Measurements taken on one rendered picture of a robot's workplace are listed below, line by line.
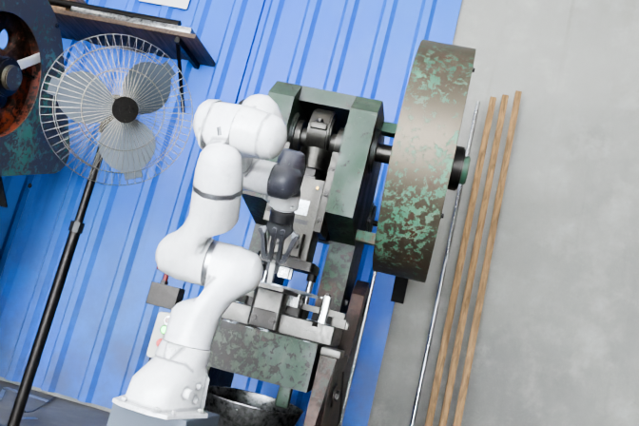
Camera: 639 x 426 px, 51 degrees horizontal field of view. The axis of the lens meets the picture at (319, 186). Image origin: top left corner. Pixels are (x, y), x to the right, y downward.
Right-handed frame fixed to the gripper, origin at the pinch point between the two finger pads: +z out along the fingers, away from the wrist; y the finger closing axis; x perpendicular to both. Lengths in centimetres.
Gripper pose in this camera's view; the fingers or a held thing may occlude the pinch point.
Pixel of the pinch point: (272, 272)
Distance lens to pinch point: 205.7
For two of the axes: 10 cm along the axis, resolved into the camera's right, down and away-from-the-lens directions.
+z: -1.8, 9.5, 2.4
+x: 1.8, -2.1, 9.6
